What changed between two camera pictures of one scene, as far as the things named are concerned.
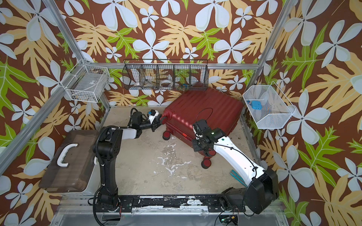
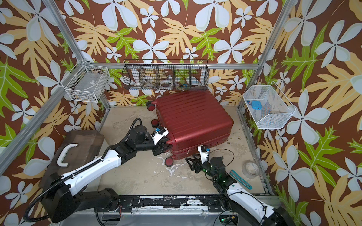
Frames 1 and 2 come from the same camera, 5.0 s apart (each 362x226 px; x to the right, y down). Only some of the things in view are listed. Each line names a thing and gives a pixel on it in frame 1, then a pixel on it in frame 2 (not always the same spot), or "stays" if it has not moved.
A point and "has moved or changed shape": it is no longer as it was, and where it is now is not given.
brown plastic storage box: [70, 166] stays
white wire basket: [85, 82] stays
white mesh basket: [269, 107] stays
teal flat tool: [234, 173] stays
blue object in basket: [256, 105] stays
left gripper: [154, 125] to [160, 148]
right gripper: [195, 147] to [196, 162]
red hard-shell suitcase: [186, 108] has moved or changed shape
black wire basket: [191, 75] stays
